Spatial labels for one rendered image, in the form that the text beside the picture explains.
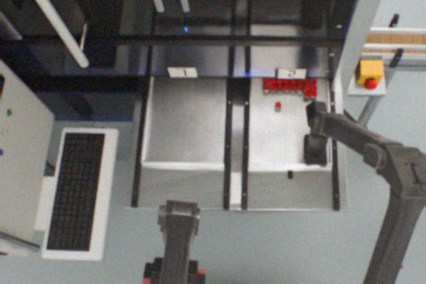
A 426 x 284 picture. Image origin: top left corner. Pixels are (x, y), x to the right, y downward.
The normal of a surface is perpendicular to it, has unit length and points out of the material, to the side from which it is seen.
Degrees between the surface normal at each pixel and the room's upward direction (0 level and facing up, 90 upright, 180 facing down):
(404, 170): 27
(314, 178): 0
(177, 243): 41
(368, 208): 0
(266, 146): 0
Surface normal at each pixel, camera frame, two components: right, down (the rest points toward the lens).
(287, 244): 0.00, -0.37
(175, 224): 0.16, -0.87
